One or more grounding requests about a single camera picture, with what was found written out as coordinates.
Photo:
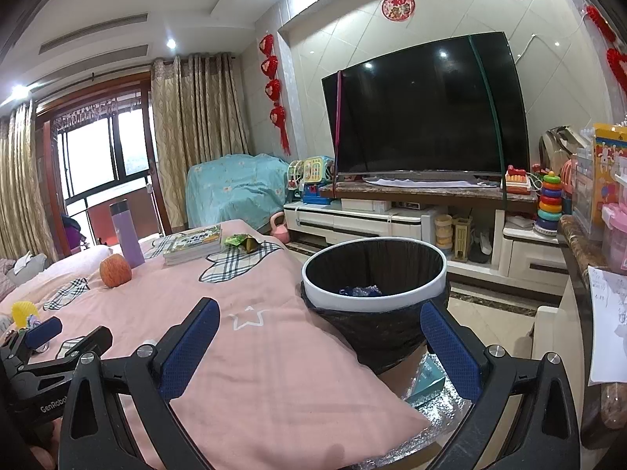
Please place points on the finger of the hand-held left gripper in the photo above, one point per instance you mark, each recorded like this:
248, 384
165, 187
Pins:
43, 333
88, 342

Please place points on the white paper sheet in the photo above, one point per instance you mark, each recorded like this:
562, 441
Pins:
607, 328

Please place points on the yellow spiky ball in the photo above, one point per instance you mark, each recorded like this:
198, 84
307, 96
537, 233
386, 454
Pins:
24, 313

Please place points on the teal tissue box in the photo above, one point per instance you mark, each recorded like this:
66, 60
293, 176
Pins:
426, 377

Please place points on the red heart hanging ornament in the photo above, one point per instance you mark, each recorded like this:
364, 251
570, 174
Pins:
272, 88
615, 61

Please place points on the rainbow stacking rings toy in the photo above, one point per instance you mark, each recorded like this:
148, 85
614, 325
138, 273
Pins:
549, 205

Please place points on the grey sofa cushion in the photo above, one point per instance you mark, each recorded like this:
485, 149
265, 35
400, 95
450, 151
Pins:
22, 274

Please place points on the pale pink quilt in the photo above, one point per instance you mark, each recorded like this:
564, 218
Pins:
78, 262

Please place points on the red toy telephone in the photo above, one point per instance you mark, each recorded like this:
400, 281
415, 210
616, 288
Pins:
519, 181

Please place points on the children's picture book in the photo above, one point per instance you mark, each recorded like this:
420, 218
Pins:
193, 245

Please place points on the wooden cage box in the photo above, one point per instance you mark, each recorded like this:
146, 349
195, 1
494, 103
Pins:
462, 240

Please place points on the silver foil mat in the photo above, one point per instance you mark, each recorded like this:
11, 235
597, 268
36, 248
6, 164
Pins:
441, 418

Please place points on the marble top side cabinet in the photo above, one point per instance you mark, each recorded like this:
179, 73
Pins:
583, 274

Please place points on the colourful toy box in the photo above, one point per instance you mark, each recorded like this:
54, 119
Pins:
610, 171

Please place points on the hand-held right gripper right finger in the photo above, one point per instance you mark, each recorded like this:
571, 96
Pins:
450, 350

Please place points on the pink kettlebell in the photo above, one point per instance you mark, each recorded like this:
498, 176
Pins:
278, 230

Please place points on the teal cloth covered furniture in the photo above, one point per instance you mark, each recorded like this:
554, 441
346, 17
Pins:
235, 186

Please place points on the toy phone set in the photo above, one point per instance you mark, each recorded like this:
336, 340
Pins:
318, 171

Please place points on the green snack packet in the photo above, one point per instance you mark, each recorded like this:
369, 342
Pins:
237, 241

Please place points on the beige bag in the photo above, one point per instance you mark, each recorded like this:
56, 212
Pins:
563, 142

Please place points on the colourful wheel toy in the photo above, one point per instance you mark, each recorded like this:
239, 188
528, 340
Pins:
295, 178

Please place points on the blue crinkled plastic wrapper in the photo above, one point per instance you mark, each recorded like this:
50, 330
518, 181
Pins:
360, 291

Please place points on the white television cabinet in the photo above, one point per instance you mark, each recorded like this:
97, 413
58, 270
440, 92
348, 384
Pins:
352, 223

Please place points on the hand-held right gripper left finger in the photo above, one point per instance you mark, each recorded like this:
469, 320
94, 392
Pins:
191, 350

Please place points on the white trash bin black liner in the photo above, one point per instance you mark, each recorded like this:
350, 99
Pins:
377, 320

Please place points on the black flat television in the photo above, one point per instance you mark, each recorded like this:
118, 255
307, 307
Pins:
426, 107

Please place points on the purple thermos bottle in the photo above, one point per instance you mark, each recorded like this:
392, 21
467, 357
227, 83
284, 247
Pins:
127, 240

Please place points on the pink patchwork blanket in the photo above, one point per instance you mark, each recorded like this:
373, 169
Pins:
254, 352

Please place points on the pink lid plastic jar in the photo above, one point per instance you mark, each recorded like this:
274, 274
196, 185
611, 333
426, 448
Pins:
616, 240

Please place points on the purple cloth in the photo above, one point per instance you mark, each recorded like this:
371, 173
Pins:
72, 232

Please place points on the red apple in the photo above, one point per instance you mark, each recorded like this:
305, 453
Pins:
116, 270

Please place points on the round bamboo container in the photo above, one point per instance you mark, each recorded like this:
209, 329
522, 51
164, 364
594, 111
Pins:
443, 232

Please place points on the brown framed balcony window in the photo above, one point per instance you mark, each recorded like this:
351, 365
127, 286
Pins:
98, 152

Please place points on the pink plastic toy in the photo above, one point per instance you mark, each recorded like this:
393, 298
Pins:
568, 178

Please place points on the recessed ceiling light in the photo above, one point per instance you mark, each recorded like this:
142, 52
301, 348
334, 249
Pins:
170, 44
19, 92

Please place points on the round red wall sticker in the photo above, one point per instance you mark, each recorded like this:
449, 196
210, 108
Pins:
397, 6

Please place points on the beige patterned curtain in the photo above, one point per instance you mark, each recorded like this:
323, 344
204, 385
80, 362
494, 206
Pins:
24, 181
196, 122

